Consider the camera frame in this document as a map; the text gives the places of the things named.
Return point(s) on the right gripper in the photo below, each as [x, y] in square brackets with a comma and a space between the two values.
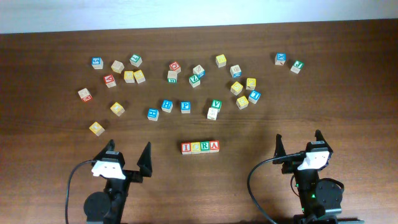
[291, 163]

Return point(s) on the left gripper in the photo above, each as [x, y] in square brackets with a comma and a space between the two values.
[145, 170]

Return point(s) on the red letter I block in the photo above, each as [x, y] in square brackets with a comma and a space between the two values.
[186, 148]

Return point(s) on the yellow letter C block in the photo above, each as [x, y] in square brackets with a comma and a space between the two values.
[195, 147]

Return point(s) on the green letter R block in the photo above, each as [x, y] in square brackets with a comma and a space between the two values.
[205, 147]

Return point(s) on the red letter A block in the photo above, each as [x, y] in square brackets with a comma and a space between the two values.
[214, 146]

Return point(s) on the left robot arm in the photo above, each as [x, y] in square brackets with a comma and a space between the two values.
[107, 206]

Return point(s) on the yellow block near arm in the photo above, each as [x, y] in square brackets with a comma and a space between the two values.
[96, 128]

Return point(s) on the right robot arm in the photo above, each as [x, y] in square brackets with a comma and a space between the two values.
[320, 199]

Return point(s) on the yellow block lower left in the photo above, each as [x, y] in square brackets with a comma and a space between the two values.
[117, 109]

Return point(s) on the blue letter H block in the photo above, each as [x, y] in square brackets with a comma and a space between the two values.
[167, 106]

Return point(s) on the blue letter I block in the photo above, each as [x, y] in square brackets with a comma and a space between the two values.
[254, 96]

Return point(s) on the yellow block lower right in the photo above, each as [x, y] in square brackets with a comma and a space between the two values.
[242, 102]

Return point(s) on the wooden block red side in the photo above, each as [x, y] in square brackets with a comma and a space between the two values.
[85, 95]

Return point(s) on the blue letter P block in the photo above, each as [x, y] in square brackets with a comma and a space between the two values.
[185, 107]

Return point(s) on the red picture block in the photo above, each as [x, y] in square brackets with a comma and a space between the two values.
[109, 81]

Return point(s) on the yellow block left pair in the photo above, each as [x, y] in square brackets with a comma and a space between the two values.
[129, 77]

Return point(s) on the yellow block pair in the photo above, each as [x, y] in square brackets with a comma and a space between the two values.
[139, 76]
[129, 77]

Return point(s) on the green letter J block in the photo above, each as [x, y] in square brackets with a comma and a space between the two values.
[297, 66]

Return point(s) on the yellow block upright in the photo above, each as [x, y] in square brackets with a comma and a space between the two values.
[250, 83]

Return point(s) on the yellow block right pair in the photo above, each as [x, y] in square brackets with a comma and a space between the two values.
[139, 76]

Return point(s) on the yellow block tilted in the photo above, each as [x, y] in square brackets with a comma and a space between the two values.
[236, 88]

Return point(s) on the blue letter X block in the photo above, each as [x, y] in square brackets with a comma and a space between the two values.
[280, 58]

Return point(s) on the plain wooden block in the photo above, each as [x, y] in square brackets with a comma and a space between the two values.
[117, 66]

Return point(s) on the wooden block green side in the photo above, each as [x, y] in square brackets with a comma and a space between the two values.
[172, 76]

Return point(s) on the white wooden block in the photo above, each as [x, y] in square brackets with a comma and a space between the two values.
[212, 113]

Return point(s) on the green letter V block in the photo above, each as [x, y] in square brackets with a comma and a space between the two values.
[216, 104]

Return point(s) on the green letter L block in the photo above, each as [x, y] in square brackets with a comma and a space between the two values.
[135, 60]

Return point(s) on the blue block far left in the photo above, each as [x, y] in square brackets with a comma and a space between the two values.
[97, 63]

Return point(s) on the wooden block blue front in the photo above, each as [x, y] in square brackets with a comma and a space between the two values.
[235, 71]

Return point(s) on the green letter Z block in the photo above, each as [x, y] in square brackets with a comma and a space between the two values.
[194, 80]

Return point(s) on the red letter G block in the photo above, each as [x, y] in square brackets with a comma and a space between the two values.
[175, 66]

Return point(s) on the wooden block blue side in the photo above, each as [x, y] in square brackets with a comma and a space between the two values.
[199, 71]

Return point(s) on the yellow block top centre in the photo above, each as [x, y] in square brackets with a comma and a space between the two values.
[221, 60]

